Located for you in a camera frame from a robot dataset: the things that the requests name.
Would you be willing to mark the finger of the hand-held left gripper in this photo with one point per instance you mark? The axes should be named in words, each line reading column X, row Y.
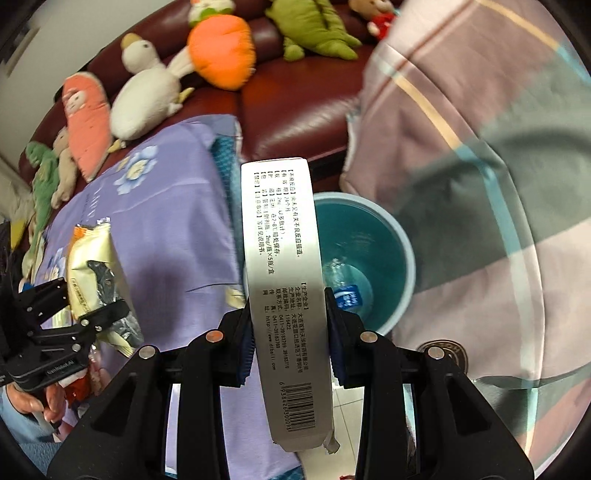
column 46, row 300
column 106, row 316

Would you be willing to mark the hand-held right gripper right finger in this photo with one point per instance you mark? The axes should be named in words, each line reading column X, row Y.
column 334, row 341

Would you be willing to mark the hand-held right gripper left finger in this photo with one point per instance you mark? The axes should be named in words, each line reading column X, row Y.
column 245, row 344

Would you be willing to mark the cream snack packet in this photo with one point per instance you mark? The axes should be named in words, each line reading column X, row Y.
column 92, row 258

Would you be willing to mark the white cardboard box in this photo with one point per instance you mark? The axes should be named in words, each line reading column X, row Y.
column 281, row 254

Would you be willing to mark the blue trash bin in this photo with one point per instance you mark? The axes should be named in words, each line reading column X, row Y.
column 374, row 235

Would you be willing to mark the person's left hand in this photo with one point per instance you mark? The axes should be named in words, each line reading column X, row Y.
column 39, row 404

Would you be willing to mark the clear plastic bottle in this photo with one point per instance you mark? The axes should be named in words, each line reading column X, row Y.
column 352, row 295

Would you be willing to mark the person's blue denim pants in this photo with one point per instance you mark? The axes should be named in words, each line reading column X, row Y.
column 32, row 454

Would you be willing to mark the small green plush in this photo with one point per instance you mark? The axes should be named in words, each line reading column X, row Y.
column 41, row 184

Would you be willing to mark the purple floral blanket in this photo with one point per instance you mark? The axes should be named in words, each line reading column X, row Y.
column 184, row 230

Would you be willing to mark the beige doll plush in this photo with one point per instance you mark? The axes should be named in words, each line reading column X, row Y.
column 64, row 170

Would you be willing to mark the pink carrot plush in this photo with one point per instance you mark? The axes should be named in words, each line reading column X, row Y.
column 87, row 124

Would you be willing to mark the blue textured cloth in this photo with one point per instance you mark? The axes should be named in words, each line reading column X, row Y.
column 226, row 161

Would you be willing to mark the white duck plush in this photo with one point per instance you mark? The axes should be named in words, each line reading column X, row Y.
column 138, row 101

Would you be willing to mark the maroon leather sofa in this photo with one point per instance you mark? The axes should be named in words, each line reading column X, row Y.
column 286, row 115

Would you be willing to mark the plaid blanket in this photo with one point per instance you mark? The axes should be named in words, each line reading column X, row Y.
column 461, row 138

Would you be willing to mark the orange carrot plush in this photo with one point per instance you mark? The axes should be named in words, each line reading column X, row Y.
column 221, row 50

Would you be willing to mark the green dinosaur plush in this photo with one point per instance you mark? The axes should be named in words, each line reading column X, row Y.
column 314, row 27

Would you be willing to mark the teddy bear in red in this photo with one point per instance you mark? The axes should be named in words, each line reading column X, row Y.
column 379, row 21

